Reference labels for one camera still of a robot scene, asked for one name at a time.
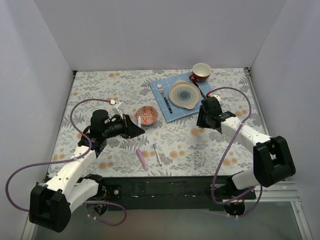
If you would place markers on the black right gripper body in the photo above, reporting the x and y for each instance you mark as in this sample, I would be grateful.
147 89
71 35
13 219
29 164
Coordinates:
203 121

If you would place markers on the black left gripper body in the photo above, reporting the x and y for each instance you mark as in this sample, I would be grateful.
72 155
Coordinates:
127 126

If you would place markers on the pink pen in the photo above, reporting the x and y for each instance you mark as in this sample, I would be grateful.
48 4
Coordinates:
143 163

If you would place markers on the white marker pen blue tip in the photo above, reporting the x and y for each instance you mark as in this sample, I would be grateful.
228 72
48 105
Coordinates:
158 157

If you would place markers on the white marker pen green tip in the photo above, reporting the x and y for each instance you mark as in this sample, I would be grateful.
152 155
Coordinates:
139 125

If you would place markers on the purple pen cap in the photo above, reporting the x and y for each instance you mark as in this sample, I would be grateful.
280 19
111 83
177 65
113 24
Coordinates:
138 152

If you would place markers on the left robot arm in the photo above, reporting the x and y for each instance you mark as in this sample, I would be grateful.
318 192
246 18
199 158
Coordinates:
52 203

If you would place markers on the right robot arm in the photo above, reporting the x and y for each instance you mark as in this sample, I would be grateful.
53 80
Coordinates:
272 159

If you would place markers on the red patterned small bowl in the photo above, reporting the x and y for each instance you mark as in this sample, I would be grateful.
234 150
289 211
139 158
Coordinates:
146 115

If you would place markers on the beige plate with blue rings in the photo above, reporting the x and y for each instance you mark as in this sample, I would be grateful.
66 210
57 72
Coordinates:
184 94

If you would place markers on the blue checked cloth napkin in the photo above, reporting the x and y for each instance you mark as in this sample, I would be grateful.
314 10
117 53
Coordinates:
178 113

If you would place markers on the floral tablecloth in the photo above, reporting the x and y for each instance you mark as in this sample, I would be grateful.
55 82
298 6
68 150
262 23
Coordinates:
184 148

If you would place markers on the red cup white inside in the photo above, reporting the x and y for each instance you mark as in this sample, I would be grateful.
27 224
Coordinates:
200 72

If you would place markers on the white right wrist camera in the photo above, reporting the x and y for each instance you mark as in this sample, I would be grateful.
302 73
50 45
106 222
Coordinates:
213 95

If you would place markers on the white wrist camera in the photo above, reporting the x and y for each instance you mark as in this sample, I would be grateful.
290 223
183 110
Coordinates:
116 107
213 95

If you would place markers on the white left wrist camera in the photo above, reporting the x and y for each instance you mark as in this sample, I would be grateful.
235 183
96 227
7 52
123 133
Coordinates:
116 107

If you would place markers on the knife with dark handle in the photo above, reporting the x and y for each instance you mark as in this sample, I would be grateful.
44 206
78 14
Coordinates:
202 94

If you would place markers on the fork with dark handle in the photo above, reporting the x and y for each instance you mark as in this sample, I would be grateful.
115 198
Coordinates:
161 91

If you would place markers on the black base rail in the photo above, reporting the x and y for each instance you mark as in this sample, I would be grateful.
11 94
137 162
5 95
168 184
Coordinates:
158 193

